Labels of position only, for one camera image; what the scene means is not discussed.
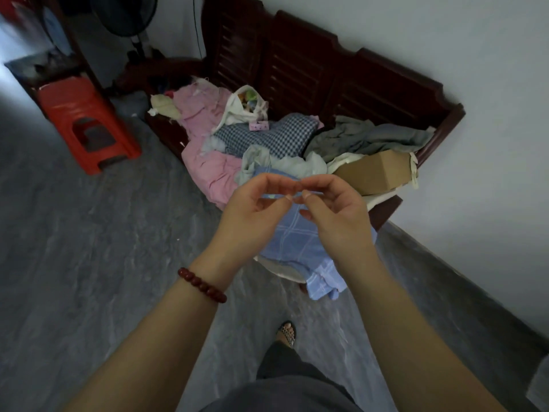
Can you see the person's right hand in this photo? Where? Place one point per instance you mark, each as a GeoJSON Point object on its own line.
{"type": "Point", "coordinates": [343, 227]}

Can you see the person's left hand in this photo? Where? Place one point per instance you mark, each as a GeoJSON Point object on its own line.
{"type": "Point", "coordinates": [244, 227]}

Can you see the blue lined cloth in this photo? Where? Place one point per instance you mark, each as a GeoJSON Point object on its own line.
{"type": "Point", "coordinates": [296, 244]}

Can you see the person's left forearm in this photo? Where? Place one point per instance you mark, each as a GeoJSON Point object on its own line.
{"type": "Point", "coordinates": [141, 360]}

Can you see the person's right forearm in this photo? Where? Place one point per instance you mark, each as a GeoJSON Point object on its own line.
{"type": "Point", "coordinates": [420, 351]}

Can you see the person's grey trousers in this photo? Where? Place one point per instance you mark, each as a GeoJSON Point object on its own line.
{"type": "Point", "coordinates": [283, 364]}

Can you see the person's grey shirt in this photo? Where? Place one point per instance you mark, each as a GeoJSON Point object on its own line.
{"type": "Point", "coordinates": [283, 399]}

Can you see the cream folded cloth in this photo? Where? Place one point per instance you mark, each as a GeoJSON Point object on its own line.
{"type": "Point", "coordinates": [279, 270]}

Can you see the small brown cardboard box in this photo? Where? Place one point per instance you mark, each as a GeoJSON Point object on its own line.
{"type": "Point", "coordinates": [373, 173]}

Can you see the pale green cloth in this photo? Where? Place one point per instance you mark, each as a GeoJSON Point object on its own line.
{"type": "Point", "coordinates": [300, 167]}

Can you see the grey green cloth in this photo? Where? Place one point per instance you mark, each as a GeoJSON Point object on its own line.
{"type": "Point", "coordinates": [377, 137]}

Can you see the pink patterned pouch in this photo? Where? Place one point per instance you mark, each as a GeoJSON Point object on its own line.
{"type": "Point", "coordinates": [259, 126]}

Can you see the black white woven sandal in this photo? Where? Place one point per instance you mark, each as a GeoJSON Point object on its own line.
{"type": "Point", "coordinates": [286, 334]}

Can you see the cream cloth bundle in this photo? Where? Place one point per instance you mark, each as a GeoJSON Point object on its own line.
{"type": "Point", "coordinates": [165, 107]}

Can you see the dark wooden sofa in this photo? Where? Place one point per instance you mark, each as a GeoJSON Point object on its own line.
{"type": "Point", "coordinates": [300, 72]}

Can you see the black standing fan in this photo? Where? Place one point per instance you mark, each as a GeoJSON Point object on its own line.
{"type": "Point", "coordinates": [124, 14]}

